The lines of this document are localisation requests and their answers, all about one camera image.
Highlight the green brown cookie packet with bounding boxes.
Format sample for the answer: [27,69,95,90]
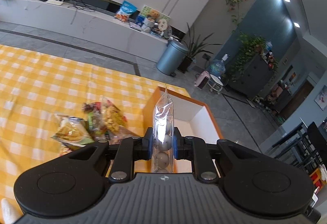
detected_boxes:
[87,109,106,141]

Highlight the blue water jug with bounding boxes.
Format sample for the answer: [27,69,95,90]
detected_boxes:
[209,54,230,82]

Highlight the white marble tv console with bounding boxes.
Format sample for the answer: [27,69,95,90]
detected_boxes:
[1,0,167,62]

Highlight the clear bag of grey balls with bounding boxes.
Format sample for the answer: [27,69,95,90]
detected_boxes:
[151,88,174,174]

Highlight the dark grey cabinet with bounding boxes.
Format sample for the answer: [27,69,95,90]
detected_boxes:
[228,55,274,99]

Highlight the chocolate ball cola bottle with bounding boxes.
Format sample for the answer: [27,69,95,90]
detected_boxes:
[82,102,101,113]

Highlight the white black text packet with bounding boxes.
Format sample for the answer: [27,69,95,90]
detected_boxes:
[105,127,140,145]

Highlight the blue snack bag on console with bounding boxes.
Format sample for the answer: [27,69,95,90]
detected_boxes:
[114,0,137,22]

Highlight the hanging ivy plant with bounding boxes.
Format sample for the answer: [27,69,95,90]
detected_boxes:
[225,0,266,82]

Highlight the tall green floor plant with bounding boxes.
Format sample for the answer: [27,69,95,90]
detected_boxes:
[177,24,222,73]

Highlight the orange cardboard box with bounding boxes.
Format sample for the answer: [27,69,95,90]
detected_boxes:
[134,87,222,174]

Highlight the white round stool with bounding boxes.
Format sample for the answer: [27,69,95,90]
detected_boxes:
[208,75,224,94]

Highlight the green poster card on console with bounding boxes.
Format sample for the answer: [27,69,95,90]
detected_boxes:
[139,5,171,23]

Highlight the yellow waffle snack bag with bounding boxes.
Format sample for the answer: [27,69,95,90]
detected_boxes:
[101,97,128,134]

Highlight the teddy bear on console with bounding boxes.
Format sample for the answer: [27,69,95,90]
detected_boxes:
[141,9,160,33]

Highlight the yellow checkered tablecloth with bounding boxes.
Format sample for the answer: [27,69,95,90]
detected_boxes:
[0,44,191,219]

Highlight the french fries snack bag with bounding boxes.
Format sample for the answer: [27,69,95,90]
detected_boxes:
[51,113,94,150]

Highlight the grey metal trash bin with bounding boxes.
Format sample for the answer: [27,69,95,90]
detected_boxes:
[156,39,188,77]

